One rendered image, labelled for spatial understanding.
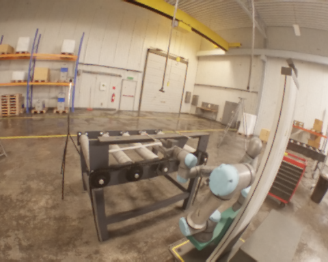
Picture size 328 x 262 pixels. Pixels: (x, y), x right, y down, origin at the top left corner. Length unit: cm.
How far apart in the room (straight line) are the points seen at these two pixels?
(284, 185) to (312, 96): 857
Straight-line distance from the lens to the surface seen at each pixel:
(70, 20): 1086
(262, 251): 100
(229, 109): 1163
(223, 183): 58
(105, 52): 1049
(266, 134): 899
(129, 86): 1082
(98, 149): 110
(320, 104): 1098
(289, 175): 295
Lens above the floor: 152
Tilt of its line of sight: 14 degrees down
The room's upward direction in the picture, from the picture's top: 9 degrees clockwise
